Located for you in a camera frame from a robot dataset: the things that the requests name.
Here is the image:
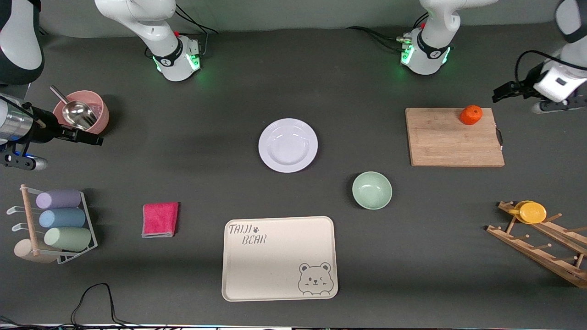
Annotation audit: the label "orange fruit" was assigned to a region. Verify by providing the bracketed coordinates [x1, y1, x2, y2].
[460, 105, 483, 126]

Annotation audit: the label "white round plate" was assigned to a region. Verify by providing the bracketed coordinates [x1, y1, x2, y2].
[258, 118, 319, 174]

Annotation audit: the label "metal scoop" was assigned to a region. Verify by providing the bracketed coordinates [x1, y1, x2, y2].
[50, 86, 98, 131]

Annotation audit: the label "pink bowl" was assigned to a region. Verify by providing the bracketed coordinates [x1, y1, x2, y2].
[52, 90, 110, 136]

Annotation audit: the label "purple cup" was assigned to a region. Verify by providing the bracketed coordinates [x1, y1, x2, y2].
[36, 190, 82, 209]

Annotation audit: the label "blue cup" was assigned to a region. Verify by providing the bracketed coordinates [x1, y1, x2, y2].
[39, 209, 86, 229]

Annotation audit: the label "wooden cutting board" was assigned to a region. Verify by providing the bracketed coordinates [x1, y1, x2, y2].
[405, 108, 505, 167]

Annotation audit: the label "green cup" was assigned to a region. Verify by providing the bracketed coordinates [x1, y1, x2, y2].
[44, 227, 92, 252]

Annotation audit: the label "pink folded cloth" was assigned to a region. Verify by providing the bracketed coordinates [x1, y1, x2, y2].
[142, 202, 180, 238]

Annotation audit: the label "yellow cup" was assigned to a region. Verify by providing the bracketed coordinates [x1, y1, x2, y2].
[509, 201, 547, 224]

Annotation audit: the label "beige cup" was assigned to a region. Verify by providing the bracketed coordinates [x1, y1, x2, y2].
[14, 239, 58, 264]

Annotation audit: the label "wooden peg drying rack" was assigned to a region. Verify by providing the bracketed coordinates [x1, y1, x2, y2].
[486, 201, 587, 289]

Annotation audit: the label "light green bowl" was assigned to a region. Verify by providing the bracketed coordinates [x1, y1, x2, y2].
[352, 171, 393, 210]

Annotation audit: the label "beige bear print tray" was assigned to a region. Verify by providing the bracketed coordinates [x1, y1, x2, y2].
[222, 216, 338, 302]

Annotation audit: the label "white wire cup rack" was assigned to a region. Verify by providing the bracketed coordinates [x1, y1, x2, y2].
[6, 184, 98, 265]

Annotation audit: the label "black floor cable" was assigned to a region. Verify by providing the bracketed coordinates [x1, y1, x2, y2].
[71, 283, 143, 327]

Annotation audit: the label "black left base cables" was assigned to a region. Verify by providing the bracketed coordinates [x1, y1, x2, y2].
[346, 11, 429, 53]

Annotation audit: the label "black base cables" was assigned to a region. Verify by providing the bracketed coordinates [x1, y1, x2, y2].
[172, 4, 220, 58]
[346, 11, 429, 53]

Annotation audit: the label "black right base cables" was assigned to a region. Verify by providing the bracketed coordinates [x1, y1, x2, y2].
[172, 4, 220, 58]

